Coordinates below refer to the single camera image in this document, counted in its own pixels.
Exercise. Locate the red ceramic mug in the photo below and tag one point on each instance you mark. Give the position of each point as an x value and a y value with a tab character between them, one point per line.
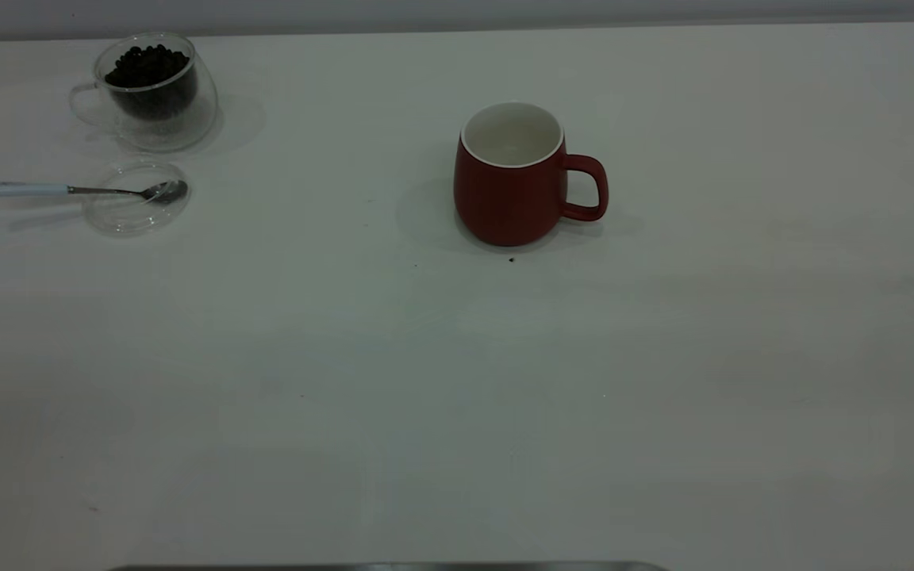
505	202

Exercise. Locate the clear glass saucer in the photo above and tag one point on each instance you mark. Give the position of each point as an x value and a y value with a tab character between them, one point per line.
132	224

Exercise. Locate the clear glass cup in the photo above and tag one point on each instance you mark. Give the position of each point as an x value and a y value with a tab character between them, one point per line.
191	127

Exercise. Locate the dark coffee beans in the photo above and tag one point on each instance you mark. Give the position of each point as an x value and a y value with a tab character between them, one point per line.
147	71

